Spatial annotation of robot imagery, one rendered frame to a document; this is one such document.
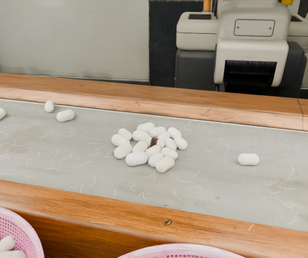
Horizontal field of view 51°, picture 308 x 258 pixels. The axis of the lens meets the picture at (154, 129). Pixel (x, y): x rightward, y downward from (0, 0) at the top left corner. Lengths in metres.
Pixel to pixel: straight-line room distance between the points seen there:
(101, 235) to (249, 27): 0.86
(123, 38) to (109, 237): 2.30
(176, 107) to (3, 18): 2.43
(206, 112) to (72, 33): 2.16
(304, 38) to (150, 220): 1.14
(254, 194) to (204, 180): 0.08
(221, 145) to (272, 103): 0.19
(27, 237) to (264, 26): 0.92
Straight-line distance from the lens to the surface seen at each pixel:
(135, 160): 0.53
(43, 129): 0.69
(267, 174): 0.56
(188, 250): 0.38
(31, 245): 0.42
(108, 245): 0.43
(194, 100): 0.73
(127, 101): 0.73
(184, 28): 1.37
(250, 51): 1.09
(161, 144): 0.58
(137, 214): 0.42
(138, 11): 2.57
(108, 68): 2.74
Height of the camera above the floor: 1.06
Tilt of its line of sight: 29 degrees down
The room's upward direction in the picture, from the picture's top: straight up
